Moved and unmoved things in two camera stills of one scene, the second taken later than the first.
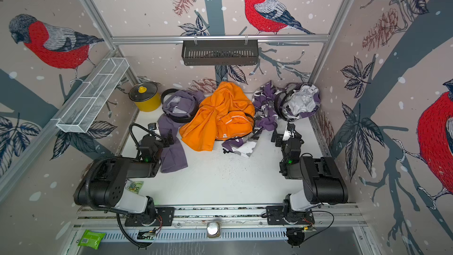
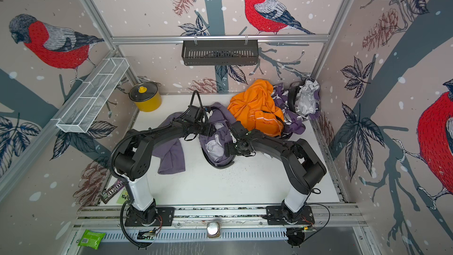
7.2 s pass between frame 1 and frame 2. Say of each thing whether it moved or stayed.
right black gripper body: moved
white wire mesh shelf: stayed
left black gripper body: moved
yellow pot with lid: stayed
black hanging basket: stayed
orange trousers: moved
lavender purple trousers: moved
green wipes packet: stayed
